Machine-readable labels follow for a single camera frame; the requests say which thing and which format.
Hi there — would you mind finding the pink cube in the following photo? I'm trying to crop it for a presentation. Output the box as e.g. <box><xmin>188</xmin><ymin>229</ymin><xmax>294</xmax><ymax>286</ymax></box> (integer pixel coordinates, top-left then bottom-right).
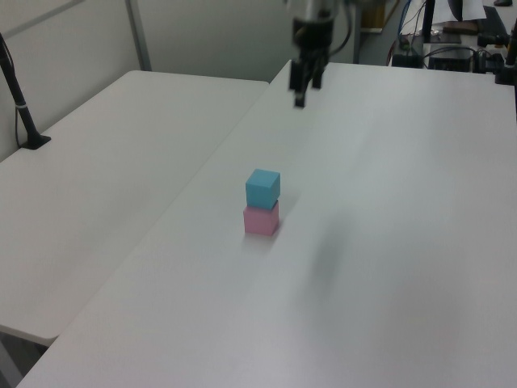
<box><xmin>242</xmin><ymin>200</ymin><xmax>280</xmax><ymax>236</ymax></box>

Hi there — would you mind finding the white paper sheet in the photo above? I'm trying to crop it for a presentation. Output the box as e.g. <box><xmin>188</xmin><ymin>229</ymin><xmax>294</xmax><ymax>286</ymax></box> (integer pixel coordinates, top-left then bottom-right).
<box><xmin>433</xmin><ymin>0</ymin><xmax>489</xmax><ymax>22</ymax></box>

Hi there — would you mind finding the black electronic device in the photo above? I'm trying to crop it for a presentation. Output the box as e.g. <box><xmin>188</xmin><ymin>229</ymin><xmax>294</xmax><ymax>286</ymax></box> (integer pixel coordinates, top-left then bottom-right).
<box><xmin>427</xmin><ymin>47</ymin><xmax>474</xmax><ymax>73</ymax></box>

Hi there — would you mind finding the thin black upright post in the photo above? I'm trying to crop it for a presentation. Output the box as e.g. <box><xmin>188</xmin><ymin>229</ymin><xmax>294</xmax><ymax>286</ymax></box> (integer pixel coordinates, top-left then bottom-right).
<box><xmin>352</xmin><ymin>0</ymin><xmax>364</xmax><ymax>65</ymax></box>

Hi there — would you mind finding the small black box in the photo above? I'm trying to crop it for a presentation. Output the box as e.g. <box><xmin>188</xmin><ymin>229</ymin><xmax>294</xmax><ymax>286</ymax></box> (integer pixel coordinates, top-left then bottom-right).
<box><xmin>392</xmin><ymin>52</ymin><xmax>424</xmax><ymax>69</ymax></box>

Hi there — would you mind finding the blue cable bundle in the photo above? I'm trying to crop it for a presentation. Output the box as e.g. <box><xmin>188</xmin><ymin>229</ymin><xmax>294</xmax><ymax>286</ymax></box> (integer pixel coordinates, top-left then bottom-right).
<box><xmin>396</xmin><ymin>0</ymin><xmax>410</xmax><ymax>40</ymax></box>

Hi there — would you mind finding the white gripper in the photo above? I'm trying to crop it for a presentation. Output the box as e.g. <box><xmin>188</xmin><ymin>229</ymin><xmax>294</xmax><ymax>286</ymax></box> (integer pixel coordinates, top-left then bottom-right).
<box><xmin>288</xmin><ymin>16</ymin><xmax>336</xmax><ymax>109</ymax></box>

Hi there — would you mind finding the grey partition frame post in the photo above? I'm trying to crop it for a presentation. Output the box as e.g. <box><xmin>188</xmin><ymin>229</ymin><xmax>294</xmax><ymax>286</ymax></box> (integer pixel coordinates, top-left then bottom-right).
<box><xmin>124</xmin><ymin>0</ymin><xmax>153</xmax><ymax>73</ymax></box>

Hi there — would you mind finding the small wooden box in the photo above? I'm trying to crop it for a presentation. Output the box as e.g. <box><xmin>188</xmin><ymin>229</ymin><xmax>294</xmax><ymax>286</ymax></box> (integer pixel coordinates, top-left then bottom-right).
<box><xmin>360</xmin><ymin>2</ymin><xmax>385</xmax><ymax>30</ymax></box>

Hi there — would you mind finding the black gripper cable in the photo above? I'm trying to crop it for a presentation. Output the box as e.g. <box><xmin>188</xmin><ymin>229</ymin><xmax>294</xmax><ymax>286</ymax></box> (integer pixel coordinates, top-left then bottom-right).
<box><xmin>329</xmin><ymin>0</ymin><xmax>355</xmax><ymax>56</ymax></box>

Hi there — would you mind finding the black camera pole with base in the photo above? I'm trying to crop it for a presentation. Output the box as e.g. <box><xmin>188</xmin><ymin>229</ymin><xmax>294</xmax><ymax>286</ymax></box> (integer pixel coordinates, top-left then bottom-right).
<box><xmin>0</xmin><ymin>32</ymin><xmax>53</xmax><ymax>151</ymax></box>

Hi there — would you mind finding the blue cube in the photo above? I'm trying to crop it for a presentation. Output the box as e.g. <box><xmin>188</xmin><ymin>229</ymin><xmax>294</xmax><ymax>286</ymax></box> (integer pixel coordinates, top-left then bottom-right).
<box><xmin>245</xmin><ymin>168</ymin><xmax>282</xmax><ymax>211</ymax></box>

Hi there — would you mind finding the black camera stand clamp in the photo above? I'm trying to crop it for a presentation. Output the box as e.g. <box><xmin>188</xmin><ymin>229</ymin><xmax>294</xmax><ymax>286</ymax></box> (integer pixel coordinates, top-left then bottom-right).
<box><xmin>493</xmin><ymin>27</ymin><xmax>517</xmax><ymax>86</ymax></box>

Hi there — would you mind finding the black upright stand pole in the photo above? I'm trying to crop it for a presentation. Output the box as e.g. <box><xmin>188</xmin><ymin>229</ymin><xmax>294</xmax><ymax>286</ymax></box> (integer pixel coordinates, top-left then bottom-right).
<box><xmin>421</xmin><ymin>0</ymin><xmax>436</xmax><ymax>46</ymax></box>

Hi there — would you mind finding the brown flat object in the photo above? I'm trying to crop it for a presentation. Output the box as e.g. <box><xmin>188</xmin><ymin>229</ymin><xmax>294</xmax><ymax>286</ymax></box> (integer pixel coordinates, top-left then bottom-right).
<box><xmin>441</xmin><ymin>21</ymin><xmax>478</xmax><ymax>34</ymax></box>

